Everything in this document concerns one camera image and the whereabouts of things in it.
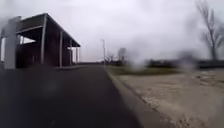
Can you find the distant bare tree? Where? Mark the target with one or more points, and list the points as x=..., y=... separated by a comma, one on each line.
x=122, y=55

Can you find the grass verge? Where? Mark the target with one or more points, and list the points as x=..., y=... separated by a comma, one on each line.
x=146, y=71

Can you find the pale kerb strip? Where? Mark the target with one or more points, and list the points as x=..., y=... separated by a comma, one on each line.
x=133, y=100

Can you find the distant dark hedge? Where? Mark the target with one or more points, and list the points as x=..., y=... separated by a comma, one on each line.
x=160, y=63

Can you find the dark asphalt road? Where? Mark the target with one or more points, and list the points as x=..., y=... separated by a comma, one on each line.
x=66, y=100

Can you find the pale gravel path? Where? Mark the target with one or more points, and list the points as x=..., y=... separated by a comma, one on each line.
x=173, y=93

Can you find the open concrete shelter building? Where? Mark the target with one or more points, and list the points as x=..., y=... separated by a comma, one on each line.
x=33, y=23

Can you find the distant lamp post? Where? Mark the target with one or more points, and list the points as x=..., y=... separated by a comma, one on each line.
x=104, y=53

